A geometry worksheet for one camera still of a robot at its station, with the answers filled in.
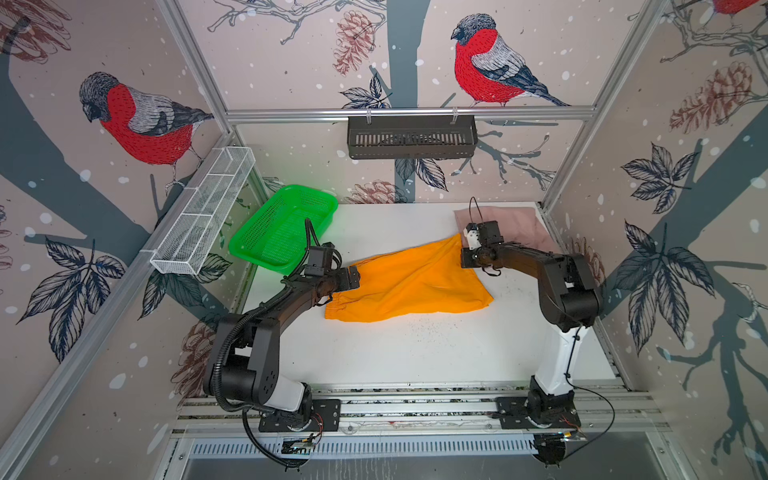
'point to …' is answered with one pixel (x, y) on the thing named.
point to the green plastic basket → (274, 236)
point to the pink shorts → (518, 224)
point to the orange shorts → (431, 279)
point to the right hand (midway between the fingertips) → (463, 259)
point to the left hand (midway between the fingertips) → (346, 276)
